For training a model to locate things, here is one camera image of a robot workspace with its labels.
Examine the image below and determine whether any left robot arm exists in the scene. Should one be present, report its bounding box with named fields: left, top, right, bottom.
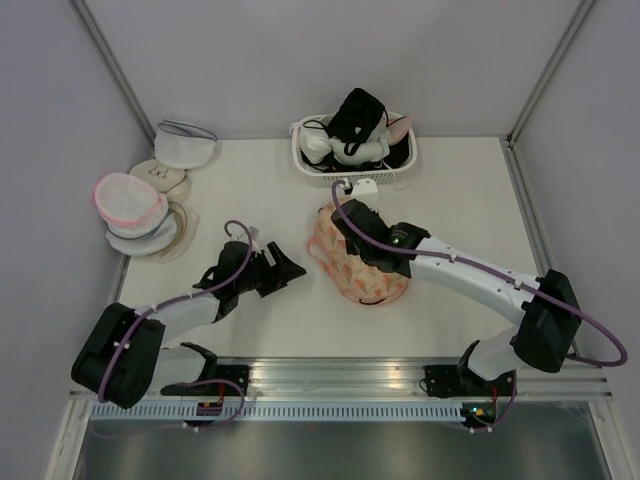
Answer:
left=71, top=241, right=306, bottom=409

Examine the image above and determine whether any pink trimmed mesh bag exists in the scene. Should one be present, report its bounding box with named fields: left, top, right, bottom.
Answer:
left=93, top=173, right=161, bottom=226

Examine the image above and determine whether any pink garment in basket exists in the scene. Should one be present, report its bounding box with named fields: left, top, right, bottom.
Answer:
left=384, top=116, right=414, bottom=146

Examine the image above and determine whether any grey trimmed mesh bag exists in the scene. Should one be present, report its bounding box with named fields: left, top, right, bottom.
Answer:
left=105, top=208, right=178, bottom=257

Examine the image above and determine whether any right aluminium frame post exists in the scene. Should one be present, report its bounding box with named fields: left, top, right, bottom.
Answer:
left=505, top=0, right=599, bottom=149

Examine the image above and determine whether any aluminium frame post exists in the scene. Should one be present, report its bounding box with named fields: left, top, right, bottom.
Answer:
left=67, top=0, right=155, bottom=147
left=505, top=0, right=599, bottom=149

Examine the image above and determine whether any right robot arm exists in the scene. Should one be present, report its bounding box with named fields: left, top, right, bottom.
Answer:
left=332, top=200, right=581, bottom=395

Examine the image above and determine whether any white plastic laundry basket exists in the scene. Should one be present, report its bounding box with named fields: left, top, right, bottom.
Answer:
left=289, top=112, right=417, bottom=187

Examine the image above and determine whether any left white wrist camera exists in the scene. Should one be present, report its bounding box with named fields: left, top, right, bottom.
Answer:
left=249, top=226, right=261, bottom=252

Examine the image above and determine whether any purple cable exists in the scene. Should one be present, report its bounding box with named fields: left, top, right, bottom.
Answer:
left=96, top=219, right=254, bottom=404
left=331, top=179, right=629, bottom=369

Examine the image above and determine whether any white slotted cable duct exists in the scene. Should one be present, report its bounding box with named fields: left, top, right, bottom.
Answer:
left=90, top=401, right=464, bottom=423

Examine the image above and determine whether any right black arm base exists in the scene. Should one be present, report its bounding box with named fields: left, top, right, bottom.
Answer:
left=423, top=364, right=514, bottom=399

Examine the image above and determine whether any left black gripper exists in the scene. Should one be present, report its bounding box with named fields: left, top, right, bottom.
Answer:
left=235, top=242, right=306, bottom=298

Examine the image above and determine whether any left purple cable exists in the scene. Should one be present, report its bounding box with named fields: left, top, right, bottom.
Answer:
left=96, top=219, right=254, bottom=404

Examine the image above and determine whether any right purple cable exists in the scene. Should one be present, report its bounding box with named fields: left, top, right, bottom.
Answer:
left=331, top=179, right=629, bottom=369

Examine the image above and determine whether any aluminium front rail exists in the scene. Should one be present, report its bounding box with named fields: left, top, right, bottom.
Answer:
left=69, top=355, right=615, bottom=401

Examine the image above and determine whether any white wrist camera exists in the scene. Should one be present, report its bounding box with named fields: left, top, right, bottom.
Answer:
left=249, top=226, right=261, bottom=252
left=343, top=178, right=379, bottom=209

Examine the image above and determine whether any beige round laundry bag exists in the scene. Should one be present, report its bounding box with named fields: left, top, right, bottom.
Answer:
left=129, top=159, right=191, bottom=203

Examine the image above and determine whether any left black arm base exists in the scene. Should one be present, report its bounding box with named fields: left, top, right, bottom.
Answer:
left=160, top=364, right=251, bottom=397

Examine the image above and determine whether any white mesh bag blue trim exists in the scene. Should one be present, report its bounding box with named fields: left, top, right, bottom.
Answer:
left=154, top=119, right=218, bottom=170

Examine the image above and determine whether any beige flat laundry bag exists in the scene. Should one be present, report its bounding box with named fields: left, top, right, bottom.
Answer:
left=147, top=202, right=200, bottom=263

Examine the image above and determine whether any right aluminium side rail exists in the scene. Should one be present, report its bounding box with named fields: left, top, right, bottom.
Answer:
left=502, top=137, right=584, bottom=361

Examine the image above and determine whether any white garment in basket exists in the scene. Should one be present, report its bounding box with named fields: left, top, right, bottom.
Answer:
left=299, top=119, right=390, bottom=167

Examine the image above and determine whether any floral peach laundry bag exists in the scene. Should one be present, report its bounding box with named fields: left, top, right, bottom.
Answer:
left=306, top=204, right=409, bottom=304

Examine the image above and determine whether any left aluminium frame post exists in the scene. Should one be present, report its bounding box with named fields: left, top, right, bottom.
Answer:
left=67, top=0, right=155, bottom=147

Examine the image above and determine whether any black bra in basket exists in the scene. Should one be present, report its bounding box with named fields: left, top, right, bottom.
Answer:
left=325, top=87, right=386, bottom=156

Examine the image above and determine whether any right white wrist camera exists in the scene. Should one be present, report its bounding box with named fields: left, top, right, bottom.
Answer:
left=343, top=178, right=379, bottom=209

